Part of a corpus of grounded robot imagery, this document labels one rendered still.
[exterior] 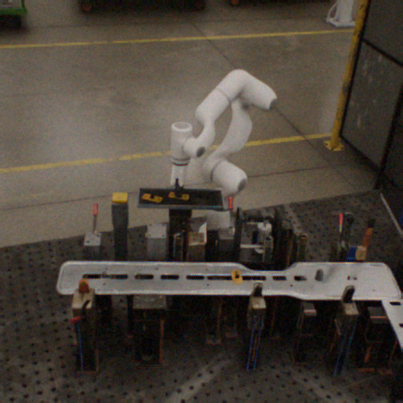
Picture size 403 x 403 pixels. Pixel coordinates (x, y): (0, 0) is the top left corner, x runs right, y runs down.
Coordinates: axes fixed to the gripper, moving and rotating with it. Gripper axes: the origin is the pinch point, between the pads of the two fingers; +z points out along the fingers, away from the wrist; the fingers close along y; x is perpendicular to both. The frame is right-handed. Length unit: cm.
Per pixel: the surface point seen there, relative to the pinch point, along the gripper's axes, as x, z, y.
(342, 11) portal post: 74, 100, -682
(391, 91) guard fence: 110, 36, -242
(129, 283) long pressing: -8.8, 18.5, 42.8
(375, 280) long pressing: 88, 19, 13
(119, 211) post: -23.4, 8.1, 11.1
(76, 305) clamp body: -21, 13, 65
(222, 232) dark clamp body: 21.8, 10.6, 9.5
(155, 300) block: 4, 16, 52
